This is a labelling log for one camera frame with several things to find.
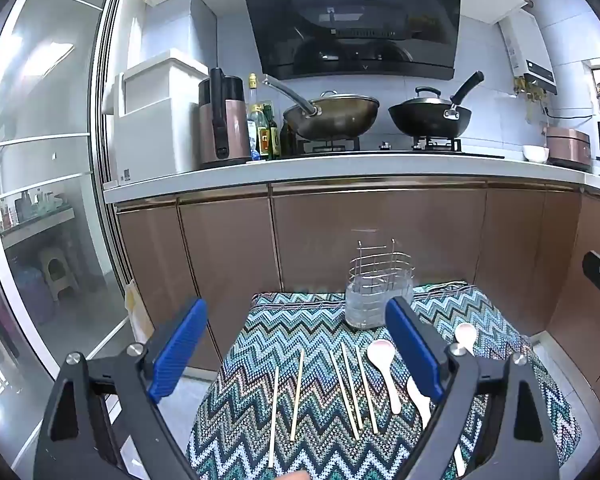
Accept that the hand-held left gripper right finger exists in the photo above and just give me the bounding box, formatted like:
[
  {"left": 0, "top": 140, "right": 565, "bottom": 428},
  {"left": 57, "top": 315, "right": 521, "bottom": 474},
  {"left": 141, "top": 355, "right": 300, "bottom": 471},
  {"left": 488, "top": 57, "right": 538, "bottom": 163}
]
[{"left": 385, "top": 296, "right": 562, "bottom": 480}]

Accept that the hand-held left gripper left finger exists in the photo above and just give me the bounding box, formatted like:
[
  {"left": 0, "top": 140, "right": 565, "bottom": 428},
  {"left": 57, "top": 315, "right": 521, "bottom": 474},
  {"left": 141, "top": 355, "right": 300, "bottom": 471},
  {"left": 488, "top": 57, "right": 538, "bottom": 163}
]
[{"left": 32, "top": 298, "right": 209, "bottom": 480}]

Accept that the white plastic spoon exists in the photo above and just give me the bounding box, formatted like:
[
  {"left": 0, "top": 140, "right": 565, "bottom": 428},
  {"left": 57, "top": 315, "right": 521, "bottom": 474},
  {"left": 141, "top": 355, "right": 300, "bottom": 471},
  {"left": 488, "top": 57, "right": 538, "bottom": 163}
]
[
  {"left": 406, "top": 375, "right": 467, "bottom": 477},
  {"left": 454, "top": 322, "right": 476, "bottom": 357},
  {"left": 366, "top": 340, "right": 403, "bottom": 415}
]

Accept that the wooden chopstick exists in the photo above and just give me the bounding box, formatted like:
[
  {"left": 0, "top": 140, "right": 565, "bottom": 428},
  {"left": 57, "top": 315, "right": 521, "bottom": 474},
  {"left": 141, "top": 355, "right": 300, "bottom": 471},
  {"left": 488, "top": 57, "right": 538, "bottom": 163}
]
[
  {"left": 355, "top": 345, "right": 380, "bottom": 435},
  {"left": 330, "top": 351, "right": 363, "bottom": 431},
  {"left": 268, "top": 366, "right": 280, "bottom": 464},
  {"left": 341, "top": 344, "right": 365, "bottom": 428},
  {"left": 290, "top": 350, "right": 305, "bottom": 442}
]

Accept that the clear utensil holder wire rack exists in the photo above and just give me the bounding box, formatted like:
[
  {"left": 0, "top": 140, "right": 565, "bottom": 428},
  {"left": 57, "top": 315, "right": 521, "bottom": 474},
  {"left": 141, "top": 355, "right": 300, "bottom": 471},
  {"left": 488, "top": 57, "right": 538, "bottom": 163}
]
[{"left": 345, "top": 240, "right": 415, "bottom": 330}]

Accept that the pale plastic bag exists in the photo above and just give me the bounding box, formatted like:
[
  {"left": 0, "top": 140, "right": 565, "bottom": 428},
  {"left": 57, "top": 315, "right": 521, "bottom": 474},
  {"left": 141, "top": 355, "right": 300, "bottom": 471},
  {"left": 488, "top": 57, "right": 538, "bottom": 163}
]
[{"left": 124, "top": 279, "right": 153, "bottom": 348}]

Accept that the zigzag knitted cloth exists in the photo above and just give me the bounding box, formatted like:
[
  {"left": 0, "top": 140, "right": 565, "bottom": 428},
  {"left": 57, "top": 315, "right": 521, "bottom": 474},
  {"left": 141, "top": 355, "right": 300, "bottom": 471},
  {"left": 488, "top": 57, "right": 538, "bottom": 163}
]
[{"left": 186, "top": 280, "right": 583, "bottom": 480}]

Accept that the pink rice cooker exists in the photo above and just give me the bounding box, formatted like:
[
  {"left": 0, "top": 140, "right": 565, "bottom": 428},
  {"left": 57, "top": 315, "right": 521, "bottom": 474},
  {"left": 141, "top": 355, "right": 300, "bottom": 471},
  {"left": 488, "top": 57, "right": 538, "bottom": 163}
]
[{"left": 545, "top": 126, "right": 595, "bottom": 171}]

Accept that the beige plastic stool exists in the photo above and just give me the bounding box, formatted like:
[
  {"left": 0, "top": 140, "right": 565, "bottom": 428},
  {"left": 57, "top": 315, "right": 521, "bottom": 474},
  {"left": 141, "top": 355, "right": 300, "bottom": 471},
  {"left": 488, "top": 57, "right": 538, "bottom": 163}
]
[{"left": 37, "top": 247, "right": 79, "bottom": 302}]

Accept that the white kitchen countertop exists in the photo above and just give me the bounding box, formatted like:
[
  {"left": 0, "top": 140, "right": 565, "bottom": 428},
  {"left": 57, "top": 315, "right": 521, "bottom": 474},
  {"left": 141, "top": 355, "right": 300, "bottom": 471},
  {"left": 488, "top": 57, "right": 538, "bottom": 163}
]
[{"left": 102, "top": 151, "right": 600, "bottom": 206}]

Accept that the black gas stove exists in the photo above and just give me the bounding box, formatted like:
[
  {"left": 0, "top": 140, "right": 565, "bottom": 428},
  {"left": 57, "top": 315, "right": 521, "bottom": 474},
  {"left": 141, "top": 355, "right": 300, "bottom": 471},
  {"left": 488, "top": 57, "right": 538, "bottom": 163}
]
[{"left": 280, "top": 136, "right": 506, "bottom": 160}]

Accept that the pink electric kettle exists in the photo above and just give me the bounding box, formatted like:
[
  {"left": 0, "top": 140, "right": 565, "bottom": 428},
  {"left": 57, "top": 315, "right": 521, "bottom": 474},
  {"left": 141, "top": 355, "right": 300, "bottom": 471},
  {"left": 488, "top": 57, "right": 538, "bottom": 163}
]
[{"left": 197, "top": 67, "right": 254, "bottom": 170}]

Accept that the white storage bin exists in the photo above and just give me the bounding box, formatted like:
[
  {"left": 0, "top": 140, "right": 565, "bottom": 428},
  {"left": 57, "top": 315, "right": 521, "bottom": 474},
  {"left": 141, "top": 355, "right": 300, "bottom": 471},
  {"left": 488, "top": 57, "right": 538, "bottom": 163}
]
[{"left": 102, "top": 49, "right": 212, "bottom": 184}]

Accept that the glass sliding door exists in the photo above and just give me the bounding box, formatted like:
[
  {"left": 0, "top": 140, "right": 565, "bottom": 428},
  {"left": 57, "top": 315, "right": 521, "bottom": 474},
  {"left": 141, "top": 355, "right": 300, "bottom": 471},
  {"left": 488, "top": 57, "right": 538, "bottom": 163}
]
[{"left": 0, "top": 0, "right": 148, "bottom": 463}]

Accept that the dark green bottle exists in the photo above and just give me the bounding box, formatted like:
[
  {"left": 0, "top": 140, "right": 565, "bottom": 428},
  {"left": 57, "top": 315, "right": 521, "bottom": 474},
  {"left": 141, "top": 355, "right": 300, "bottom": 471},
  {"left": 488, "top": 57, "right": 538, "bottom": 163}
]
[{"left": 261, "top": 104, "right": 281, "bottom": 160}]

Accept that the white water heater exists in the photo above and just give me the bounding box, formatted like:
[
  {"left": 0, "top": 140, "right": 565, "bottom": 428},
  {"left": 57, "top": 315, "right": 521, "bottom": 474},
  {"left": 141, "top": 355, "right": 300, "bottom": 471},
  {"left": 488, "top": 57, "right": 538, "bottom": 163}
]
[{"left": 499, "top": 14, "right": 559, "bottom": 97}]

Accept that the clear bottle yellow cap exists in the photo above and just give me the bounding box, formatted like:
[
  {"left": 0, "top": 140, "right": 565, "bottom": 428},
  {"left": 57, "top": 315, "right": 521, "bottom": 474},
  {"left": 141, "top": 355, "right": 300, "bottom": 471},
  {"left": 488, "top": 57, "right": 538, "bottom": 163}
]
[{"left": 246, "top": 73, "right": 269, "bottom": 161}]

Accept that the black wok lid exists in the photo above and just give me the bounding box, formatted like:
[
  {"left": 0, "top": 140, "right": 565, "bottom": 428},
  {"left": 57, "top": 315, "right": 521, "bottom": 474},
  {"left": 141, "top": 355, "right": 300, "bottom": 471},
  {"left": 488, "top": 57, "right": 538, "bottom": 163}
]
[{"left": 400, "top": 86, "right": 455, "bottom": 112}]

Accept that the white tall box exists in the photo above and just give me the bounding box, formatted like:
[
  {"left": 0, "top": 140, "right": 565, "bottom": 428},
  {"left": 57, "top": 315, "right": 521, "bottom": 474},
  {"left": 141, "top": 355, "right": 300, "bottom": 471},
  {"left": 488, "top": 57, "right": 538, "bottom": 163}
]
[{"left": 147, "top": 0, "right": 218, "bottom": 72}]

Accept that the black range hood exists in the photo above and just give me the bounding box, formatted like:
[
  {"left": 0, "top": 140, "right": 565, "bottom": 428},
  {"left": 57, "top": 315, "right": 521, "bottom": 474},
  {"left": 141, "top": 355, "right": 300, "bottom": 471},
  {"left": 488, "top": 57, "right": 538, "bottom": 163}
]
[{"left": 237, "top": 0, "right": 463, "bottom": 81}]

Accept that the black power cable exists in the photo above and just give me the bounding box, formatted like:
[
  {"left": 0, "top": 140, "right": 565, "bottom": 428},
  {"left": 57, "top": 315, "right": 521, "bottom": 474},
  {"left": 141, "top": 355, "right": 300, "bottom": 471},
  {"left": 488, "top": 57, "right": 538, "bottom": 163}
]
[{"left": 544, "top": 104, "right": 597, "bottom": 122}]

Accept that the black wok with handle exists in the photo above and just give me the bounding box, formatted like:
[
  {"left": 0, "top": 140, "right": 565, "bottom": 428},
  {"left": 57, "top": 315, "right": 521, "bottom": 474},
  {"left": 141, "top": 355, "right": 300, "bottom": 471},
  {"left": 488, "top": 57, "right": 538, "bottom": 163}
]
[{"left": 387, "top": 71, "right": 485, "bottom": 140}]

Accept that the bronze wok with handle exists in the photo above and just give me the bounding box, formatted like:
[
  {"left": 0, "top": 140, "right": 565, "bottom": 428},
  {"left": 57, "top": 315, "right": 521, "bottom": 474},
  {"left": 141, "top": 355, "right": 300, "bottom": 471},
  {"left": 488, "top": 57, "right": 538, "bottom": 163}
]
[{"left": 262, "top": 75, "right": 381, "bottom": 141}]

